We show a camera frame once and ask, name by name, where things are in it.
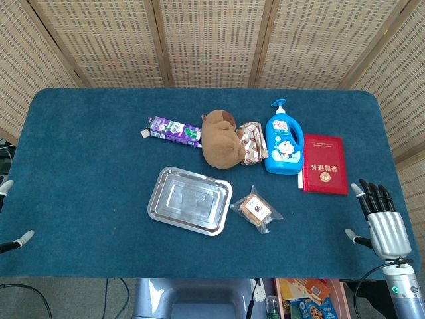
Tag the blue table cloth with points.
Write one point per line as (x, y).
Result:
(99, 186)

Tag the beige red printed snack bag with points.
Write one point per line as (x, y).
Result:
(254, 143)

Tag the pink storage box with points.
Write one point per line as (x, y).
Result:
(340, 299)

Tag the blue pump lotion bottle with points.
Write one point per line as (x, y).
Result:
(284, 143)

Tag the orange printed package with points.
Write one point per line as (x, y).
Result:
(307, 287)

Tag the plastic-wrapped snack packet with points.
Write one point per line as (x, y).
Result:
(255, 208)

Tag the purple snack package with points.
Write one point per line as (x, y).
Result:
(172, 131)

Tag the clear plastic bottle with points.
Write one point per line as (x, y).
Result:
(272, 307)

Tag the blue cookie snack bag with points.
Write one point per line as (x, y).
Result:
(312, 309)

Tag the rectangular metal tray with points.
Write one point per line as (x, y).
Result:
(189, 200)

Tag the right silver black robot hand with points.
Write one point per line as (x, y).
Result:
(389, 231)

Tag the brown plush capybara toy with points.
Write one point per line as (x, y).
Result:
(221, 143)

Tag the red certificate book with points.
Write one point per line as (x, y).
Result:
(323, 164)

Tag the woven folding screen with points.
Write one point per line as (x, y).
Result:
(212, 43)

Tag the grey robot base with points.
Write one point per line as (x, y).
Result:
(196, 299)

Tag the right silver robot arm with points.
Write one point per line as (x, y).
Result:
(403, 289)

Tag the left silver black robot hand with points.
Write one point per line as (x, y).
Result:
(10, 240)

